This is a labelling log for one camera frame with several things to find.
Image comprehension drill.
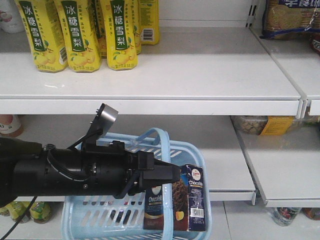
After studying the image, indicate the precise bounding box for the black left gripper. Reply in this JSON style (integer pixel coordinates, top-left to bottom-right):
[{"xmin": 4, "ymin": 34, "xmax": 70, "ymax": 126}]
[{"xmin": 81, "ymin": 140, "xmax": 181, "ymax": 199}]

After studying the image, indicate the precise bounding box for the chocolate cookie box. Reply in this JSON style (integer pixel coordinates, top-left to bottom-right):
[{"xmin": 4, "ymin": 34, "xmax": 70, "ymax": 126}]
[{"xmin": 143, "ymin": 164, "xmax": 206, "ymax": 232}]

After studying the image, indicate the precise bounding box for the light blue shopping basket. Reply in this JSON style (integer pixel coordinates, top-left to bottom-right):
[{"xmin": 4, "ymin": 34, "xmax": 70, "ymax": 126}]
[{"xmin": 61, "ymin": 128, "xmax": 212, "ymax": 240}]

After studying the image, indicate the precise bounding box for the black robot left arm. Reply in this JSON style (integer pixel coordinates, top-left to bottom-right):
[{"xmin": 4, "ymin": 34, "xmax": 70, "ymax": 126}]
[{"xmin": 0, "ymin": 137, "xmax": 180, "ymax": 207}]

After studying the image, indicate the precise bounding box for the clear snack tub yellow label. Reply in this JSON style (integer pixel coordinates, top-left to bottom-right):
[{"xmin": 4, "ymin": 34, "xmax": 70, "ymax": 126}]
[{"xmin": 231, "ymin": 115, "xmax": 303, "ymax": 136}]

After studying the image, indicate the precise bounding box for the white supermarket shelf unit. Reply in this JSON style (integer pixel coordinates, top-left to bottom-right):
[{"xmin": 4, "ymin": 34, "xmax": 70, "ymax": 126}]
[{"xmin": 0, "ymin": 0, "xmax": 320, "ymax": 201}]

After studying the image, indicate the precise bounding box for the yellow pear drink bottle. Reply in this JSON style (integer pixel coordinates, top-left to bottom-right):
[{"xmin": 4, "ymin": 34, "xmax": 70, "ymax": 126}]
[
  {"xmin": 54, "ymin": 0, "xmax": 102, "ymax": 73},
  {"xmin": 138, "ymin": 0, "xmax": 160, "ymax": 45},
  {"xmin": 15, "ymin": 0, "xmax": 68, "ymax": 73},
  {"xmin": 100, "ymin": 0, "xmax": 138, "ymax": 71}
]

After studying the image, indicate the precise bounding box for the biscuit bag blue label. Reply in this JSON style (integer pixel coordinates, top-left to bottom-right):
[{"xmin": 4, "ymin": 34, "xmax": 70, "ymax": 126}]
[{"xmin": 261, "ymin": 0, "xmax": 320, "ymax": 40}]

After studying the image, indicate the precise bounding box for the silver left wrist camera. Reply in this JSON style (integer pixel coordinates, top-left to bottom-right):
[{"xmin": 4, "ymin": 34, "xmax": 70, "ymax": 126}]
[{"xmin": 87, "ymin": 103, "xmax": 119, "ymax": 139}]

